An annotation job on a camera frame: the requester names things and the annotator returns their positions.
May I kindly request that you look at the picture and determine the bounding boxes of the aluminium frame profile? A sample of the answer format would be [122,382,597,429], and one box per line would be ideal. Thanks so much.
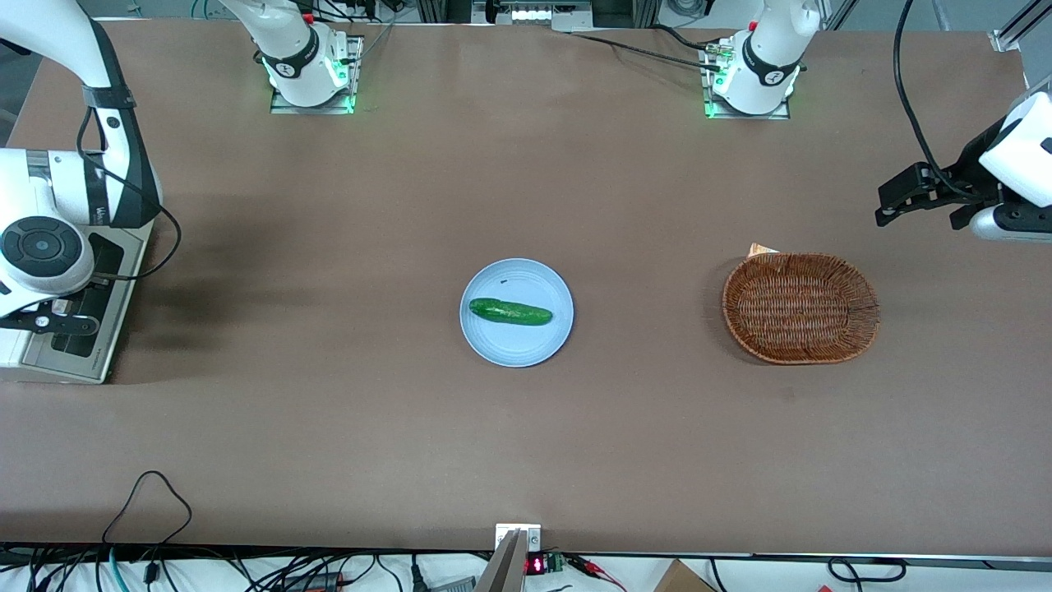
[990,0,1052,54]

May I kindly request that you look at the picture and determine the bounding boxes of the glass oven door with handle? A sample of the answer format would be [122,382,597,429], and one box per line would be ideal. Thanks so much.
[23,234,136,381]

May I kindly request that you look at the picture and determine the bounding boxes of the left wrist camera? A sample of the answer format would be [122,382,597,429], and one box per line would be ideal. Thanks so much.
[949,204,1052,245]

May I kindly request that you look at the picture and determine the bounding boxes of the white toaster oven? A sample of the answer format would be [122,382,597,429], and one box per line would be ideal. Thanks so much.
[0,218,155,386]

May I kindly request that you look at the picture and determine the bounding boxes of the grey metal bar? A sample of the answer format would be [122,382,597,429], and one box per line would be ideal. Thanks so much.
[475,530,528,592]

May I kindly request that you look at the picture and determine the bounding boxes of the light blue plate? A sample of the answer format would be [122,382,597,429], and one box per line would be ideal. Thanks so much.
[459,258,574,368]

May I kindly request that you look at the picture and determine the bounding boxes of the white lit device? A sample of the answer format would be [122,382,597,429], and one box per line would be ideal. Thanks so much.
[473,0,594,32]

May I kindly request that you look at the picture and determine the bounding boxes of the brown wicker basket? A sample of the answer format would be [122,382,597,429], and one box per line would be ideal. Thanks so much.
[722,252,882,366]

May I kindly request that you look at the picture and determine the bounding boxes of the brown cardboard box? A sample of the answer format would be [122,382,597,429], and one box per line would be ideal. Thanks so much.
[653,559,717,592]

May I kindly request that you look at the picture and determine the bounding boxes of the red black clip leads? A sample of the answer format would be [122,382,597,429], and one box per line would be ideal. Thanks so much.
[565,555,627,592]

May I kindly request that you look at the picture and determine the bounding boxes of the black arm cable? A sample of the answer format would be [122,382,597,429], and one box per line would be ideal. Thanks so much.
[893,0,999,202]
[76,107,182,284]

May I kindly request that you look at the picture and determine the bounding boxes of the thin grey cable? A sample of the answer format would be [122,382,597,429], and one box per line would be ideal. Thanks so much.
[358,21,397,62]

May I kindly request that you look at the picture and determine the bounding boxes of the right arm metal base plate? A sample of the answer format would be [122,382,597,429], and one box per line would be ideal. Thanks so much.
[270,35,363,115]

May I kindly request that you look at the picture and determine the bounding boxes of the green cucumber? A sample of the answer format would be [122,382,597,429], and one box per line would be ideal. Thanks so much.
[468,298,554,327]

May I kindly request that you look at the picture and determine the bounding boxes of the silver mounting bracket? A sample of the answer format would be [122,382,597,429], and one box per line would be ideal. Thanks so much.
[496,524,542,553]

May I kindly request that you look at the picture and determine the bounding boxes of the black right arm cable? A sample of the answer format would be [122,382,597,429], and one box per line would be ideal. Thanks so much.
[76,107,182,284]

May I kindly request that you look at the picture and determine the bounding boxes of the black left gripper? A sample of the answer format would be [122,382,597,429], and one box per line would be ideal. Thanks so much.
[875,122,1008,228]

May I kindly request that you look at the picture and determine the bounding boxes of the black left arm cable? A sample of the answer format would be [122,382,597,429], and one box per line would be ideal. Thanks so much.
[893,0,999,202]

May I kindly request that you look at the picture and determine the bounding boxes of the black looped cable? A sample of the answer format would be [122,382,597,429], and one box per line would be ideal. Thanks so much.
[102,469,194,544]

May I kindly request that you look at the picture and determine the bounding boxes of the black coiled floor cable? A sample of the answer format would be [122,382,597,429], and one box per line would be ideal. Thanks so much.
[826,557,909,584]

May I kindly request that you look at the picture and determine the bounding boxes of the thick black table cable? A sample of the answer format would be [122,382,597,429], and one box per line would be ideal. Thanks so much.
[653,23,732,55]

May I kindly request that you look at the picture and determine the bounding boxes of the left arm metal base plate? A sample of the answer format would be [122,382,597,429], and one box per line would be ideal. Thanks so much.
[703,41,791,121]

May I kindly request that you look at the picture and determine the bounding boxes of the thin black table cable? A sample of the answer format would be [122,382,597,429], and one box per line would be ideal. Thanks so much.
[569,31,724,72]

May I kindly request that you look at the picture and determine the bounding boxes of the black power adapter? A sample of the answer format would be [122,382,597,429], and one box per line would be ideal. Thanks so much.
[279,570,344,592]

